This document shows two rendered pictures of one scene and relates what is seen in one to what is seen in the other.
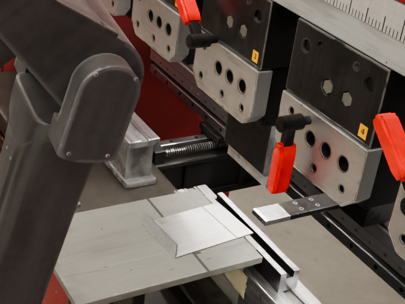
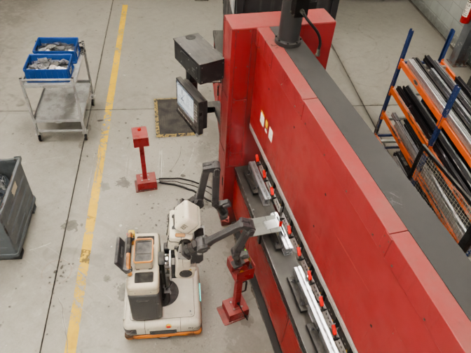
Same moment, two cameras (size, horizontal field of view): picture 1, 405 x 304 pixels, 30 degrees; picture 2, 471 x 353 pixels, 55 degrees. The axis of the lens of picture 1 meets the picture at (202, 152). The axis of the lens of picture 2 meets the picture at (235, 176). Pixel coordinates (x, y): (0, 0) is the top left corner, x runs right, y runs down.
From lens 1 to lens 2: 274 cm
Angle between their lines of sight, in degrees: 20
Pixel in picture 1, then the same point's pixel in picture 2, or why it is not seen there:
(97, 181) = (258, 204)
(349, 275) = not seen: hidden behind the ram
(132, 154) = (265, 200)
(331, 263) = not seen: hidden behind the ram
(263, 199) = not seen: hidden behind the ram
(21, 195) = (244, 236)
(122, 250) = (258, 227)
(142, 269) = (261, 231)
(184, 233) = (269, 225)
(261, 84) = (280, 208)
